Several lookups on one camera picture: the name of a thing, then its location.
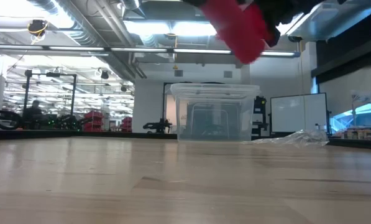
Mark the whiteboard on black stand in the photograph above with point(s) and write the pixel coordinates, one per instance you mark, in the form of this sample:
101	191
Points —
297	113

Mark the black ceiling camera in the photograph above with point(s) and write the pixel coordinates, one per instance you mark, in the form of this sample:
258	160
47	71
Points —
37	27

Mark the black equipment stand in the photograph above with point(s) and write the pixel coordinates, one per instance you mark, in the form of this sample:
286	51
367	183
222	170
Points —
259	109

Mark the long ceiling light bar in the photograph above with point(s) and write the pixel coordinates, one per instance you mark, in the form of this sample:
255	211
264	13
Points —
141	49

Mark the small red bin rack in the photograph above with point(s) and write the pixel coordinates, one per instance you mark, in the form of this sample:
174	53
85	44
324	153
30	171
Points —
126	124

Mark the red crepe bandage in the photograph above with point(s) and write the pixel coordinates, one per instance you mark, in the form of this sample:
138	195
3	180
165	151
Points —
238	34

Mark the small black background robot arm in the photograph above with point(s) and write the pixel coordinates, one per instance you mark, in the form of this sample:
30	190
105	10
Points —
157	126

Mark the clear plastic storage box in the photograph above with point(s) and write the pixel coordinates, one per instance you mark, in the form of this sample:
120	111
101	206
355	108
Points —
214	118

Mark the grey wall vent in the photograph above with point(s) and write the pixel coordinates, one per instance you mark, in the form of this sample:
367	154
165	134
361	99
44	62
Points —
228	74
178	73

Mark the crumpled clear plastic wrapper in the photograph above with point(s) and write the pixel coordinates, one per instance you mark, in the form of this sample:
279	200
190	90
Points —
303	138

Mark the black hanging spotlight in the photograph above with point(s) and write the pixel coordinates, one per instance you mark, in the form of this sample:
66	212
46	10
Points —
124	88
104	75

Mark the black dome security camera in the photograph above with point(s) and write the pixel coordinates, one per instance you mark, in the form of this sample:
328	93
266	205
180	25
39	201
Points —
294	39

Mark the person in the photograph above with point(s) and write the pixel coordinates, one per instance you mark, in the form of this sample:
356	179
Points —
33	112

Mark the large red bin rack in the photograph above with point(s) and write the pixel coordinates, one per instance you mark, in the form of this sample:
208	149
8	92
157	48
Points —
93	119

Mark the black gantry frame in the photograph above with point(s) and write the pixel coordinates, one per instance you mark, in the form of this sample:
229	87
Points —
53	74

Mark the shelf with small items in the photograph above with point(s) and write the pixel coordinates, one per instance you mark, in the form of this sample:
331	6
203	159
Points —
359	134

